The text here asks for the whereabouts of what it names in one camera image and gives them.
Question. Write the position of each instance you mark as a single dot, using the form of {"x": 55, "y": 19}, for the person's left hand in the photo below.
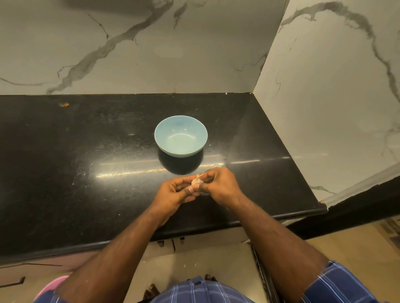
{"x": 167, "y": 200}

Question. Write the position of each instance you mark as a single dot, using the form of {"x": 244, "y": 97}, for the person's right hand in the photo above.
{"x": 222, "y": 184}

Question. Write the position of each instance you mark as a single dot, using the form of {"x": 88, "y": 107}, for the white garlic bulb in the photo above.
{"x": 195, "y": 183}

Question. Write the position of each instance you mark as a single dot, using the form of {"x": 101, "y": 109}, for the light blue bowl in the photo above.
{"x": 180, "y": 134}

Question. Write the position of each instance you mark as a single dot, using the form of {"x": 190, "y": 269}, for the person's right forearm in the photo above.
{"x": 275, "y": 250}

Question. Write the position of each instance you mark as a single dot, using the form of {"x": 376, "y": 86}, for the person's left forearm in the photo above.
{"x": 112, "y": 262}

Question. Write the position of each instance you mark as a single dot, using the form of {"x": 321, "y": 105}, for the person's left foot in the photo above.
{"x": 151, "y": 293}

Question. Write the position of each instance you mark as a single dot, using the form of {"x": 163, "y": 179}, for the blue plaid shirt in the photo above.
{"x": 200, "y": 292}

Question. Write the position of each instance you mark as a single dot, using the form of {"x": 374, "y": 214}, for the black cabinet trim strip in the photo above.
{"x": 262, "y": 274}

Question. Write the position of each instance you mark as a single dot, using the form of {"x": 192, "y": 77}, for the small orange scrap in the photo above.
{"x": 64, "y": 104}

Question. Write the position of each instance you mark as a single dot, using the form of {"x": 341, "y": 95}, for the pink plastic bucket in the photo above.
{"x": 51, "y": 284}

